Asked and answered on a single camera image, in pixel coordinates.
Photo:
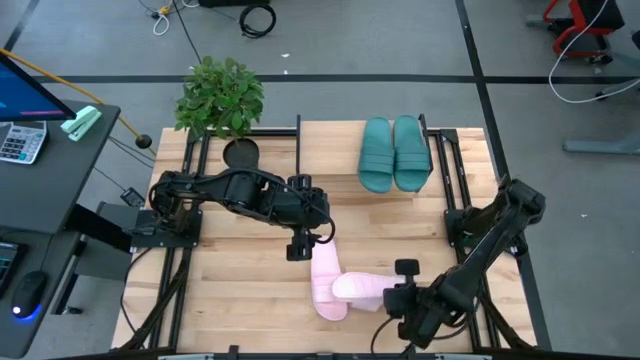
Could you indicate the yellow pole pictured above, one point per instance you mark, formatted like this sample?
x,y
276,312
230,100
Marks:
x,y
75,87

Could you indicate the teal rubber slide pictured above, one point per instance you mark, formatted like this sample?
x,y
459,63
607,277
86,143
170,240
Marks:
x,y
376,160
411,155

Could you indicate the red and black chair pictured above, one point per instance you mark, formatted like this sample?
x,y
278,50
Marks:
x,y
575,15

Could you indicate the computer monitor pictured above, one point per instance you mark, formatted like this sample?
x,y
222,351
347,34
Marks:
x,y
25,95

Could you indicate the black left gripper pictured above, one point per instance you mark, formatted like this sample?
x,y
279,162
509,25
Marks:
x,y
300,210

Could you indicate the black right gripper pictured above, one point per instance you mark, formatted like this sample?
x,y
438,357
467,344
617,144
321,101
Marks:
x,y
422,305

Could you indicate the mint green stapler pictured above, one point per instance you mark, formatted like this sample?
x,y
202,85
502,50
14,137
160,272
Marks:
x,y
82,122

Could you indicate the grey desk calculator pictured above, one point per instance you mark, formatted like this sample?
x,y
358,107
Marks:
x,y
20,142

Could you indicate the black power adapter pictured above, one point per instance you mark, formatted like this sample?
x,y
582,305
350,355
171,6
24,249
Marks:
x,y
132,197

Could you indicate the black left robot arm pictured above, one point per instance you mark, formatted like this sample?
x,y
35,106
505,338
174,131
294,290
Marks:
x,y
235,190

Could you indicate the black plant pot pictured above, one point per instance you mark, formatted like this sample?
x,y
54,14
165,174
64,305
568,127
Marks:
x,y
241,154

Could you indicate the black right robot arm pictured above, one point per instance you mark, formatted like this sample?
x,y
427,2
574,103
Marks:
x,y
480,250

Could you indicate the green leafy plant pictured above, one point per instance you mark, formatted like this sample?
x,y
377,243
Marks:
x,y
220,95

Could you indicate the black metal shoe shelf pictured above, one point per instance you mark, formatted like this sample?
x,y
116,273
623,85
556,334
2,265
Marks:
x,y
298,150

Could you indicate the pink rubber slide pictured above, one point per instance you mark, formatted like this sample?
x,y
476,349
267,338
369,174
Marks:
x,y
360,292
325,270

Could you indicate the black desk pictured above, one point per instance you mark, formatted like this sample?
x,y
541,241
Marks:
x,y
50,200

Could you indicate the black computer mouse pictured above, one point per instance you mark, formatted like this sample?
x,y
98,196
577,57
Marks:
x,y
29,294

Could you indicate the black keyboard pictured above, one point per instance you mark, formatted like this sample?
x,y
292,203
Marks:
x,y
10,265

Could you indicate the grey table leg base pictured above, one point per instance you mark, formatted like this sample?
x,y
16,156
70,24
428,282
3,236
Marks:
x,y
600,146

